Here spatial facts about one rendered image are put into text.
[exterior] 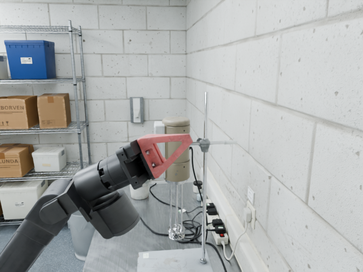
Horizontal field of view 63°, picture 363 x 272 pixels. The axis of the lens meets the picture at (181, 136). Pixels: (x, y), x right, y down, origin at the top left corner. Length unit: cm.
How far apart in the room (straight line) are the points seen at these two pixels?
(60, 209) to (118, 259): 90
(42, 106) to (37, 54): 44
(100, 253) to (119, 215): 92
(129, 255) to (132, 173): 97
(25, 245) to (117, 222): 15
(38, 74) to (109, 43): 73
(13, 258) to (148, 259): 82
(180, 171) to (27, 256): 63
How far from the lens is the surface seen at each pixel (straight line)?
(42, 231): 55
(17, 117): 297
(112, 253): 142
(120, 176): 47
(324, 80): 76
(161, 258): 135
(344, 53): 71
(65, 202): 51
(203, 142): 109
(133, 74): 307
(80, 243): 262
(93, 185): 50
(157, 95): 308
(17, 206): 320
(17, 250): 59
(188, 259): 134
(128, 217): 53
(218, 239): 143
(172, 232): 120
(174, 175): 107
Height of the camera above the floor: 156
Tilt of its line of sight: 14 degrees down
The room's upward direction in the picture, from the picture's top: straight up
